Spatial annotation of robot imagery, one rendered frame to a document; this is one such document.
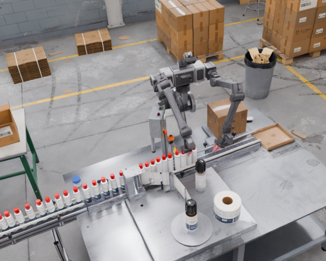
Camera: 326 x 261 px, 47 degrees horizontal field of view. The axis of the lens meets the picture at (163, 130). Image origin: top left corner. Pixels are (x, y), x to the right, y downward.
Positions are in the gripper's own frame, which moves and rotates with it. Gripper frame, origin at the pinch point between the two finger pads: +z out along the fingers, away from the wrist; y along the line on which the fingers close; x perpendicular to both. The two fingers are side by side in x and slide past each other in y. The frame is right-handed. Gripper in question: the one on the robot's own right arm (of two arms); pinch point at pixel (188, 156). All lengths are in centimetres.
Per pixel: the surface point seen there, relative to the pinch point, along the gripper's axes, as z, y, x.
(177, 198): 31.3, -15.1, -9.3
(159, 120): -28.1, -14.4, 17.5
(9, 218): 15, -139, 15
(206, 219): 31.0, -5.3, -38.8
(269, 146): 35, 88, 12
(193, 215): 13.8, -17.9, -44.1
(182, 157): 15.7, 2.7, 16.9
